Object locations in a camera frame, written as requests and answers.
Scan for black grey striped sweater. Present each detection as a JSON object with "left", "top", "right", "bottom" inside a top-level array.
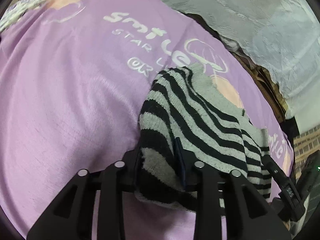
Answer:
[{"left": 135, "top": 63, "right": 272, "bottom": 211}]

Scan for brown woven mat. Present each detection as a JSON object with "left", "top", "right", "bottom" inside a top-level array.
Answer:
[{"left": 220, "top": 36, "right": 288, "bottom": 123}]

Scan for purple smile bed sheet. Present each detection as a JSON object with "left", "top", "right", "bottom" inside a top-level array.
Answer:
[{"left": 1, "top": 0, "right": 293, "bottom": 236}]

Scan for white lace cover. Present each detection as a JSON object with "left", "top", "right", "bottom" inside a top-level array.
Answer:
[{"left": 164, "top": 0, "right": 319, "bottom": 118}]

